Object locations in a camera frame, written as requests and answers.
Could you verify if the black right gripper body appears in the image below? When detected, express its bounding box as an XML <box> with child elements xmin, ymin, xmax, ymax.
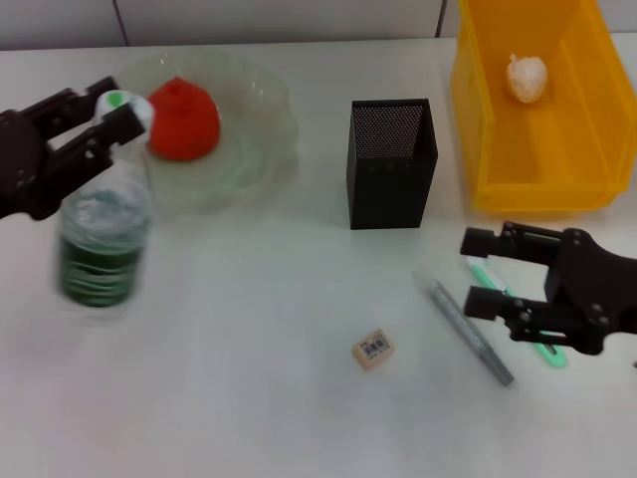
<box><xmin>544</xmin><ymin>227</ymin><xmax>637</xmax><ymax>356</ymax></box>

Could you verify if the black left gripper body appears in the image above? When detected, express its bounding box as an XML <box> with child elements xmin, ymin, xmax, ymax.
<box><xmin>0</xmin><ymin>109</ymin><xmax>61</xmax><ymax>220</ymax></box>

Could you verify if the green utility knife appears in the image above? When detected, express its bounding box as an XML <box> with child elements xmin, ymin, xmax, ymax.
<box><xmin>465</xmin><ymin>256</ymin><xmax>568</xmax><ymax>368</ymax></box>

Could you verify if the grey marker pen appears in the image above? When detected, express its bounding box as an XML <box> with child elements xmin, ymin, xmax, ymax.
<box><xmin>412</xmin><ymin>271</ymin><xmax>517</xmax><ymax>387</ymax></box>

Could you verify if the red tomato toy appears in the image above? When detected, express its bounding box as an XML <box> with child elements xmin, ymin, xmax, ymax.
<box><xmin>146</xmin><ymin>76</ymin><xmax>222</xmax><ymax>161</ymax></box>

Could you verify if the clear water bottle green label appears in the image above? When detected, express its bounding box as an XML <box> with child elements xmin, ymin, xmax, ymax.
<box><xmin>52</xmin><ymin>89</ymin><xmax>155</xmax><ymax>310</ymax></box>

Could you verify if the beige eraser with barcode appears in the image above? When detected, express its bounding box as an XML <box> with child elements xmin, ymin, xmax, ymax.
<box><xmin>350</xmin><ymin>328</ymin><xmax>397</xmax><ymax>370</ymax></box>

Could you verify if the white garlic bulb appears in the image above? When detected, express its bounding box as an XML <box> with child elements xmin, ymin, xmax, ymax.
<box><xmin>506</xmin><ymin>52</ymin><xmax>549</xmax><ymax>105</ymax></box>

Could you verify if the black mesh pen holder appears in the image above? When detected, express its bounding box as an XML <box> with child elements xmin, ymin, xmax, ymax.
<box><xmin>345</xmin><ymin>98</ymin><xmax>440</xmax><ymax>231</ymax></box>

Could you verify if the green glass fruit plate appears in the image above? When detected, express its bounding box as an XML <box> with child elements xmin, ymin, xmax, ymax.
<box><xmin>106</xmin><ymin>49</ymin><xmax>303</xmax><ymax>213</ymax></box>

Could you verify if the yellow plastic bin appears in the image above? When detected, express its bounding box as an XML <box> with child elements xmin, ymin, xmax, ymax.
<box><xmin>450</xmin><ymin>0</ymin><xmax>637</xmax><ymax>216</ymax></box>

